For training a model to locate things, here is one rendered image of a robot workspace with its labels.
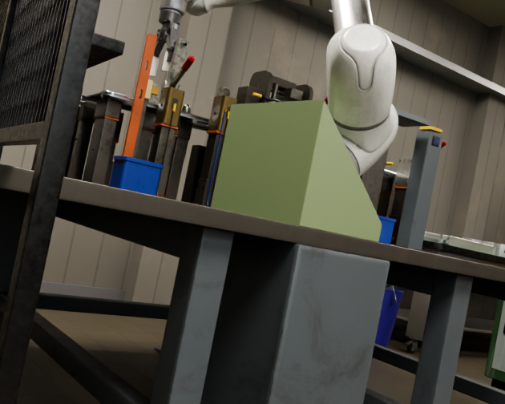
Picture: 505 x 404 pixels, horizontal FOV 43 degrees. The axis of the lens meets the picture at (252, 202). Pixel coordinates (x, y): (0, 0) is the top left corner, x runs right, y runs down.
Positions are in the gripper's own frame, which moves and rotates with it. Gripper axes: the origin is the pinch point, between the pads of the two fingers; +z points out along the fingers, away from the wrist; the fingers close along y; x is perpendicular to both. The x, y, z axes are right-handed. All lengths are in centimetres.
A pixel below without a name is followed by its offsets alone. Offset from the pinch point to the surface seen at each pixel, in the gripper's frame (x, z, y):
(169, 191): -11.9, 39.5, -2.0
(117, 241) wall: -68, 73, 200
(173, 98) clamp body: 0.8, 11.2, -20.1
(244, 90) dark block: -21.6, 2.7, -22.7
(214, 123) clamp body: -14.8, 15.4, -20.1
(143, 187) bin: 15, 41, -49
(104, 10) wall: -27, -70, 196
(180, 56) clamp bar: -0.1, -2.9, -16.6
